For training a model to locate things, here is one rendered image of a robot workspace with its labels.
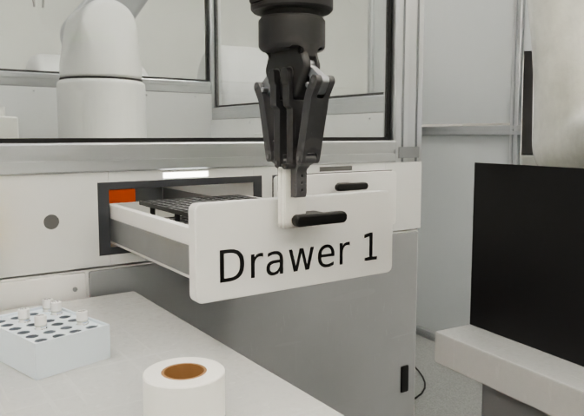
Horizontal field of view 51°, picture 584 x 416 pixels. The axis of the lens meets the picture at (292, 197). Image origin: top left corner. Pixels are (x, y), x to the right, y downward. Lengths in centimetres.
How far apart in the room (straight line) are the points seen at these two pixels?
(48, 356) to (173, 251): 19
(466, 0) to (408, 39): 164
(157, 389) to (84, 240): 49
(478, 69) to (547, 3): 190
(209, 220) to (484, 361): 35
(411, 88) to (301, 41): 68
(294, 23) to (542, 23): 41
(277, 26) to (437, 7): 244
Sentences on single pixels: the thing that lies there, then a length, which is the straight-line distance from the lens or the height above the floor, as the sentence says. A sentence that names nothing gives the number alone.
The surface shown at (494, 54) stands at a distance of 280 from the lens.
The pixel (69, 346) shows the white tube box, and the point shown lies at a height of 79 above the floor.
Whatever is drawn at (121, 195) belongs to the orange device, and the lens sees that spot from 138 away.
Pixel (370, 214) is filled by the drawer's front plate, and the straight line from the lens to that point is 81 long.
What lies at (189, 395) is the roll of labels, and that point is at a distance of 53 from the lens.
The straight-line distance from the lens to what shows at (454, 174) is 294.
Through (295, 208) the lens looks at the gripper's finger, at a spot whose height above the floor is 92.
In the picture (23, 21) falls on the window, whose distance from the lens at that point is 99.
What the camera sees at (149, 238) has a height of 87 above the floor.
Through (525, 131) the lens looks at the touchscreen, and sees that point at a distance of 142.
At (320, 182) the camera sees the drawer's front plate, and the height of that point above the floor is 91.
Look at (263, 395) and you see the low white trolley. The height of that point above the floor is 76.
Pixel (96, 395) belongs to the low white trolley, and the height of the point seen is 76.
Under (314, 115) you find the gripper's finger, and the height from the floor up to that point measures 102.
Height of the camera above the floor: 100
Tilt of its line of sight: 6 degrees down
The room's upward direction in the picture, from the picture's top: straight up
